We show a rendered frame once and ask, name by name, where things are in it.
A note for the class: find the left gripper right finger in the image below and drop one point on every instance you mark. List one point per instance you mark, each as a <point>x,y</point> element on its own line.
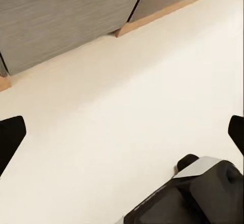
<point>236,131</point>

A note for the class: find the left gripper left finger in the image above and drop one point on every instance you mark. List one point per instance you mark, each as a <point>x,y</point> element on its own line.
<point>12,133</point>

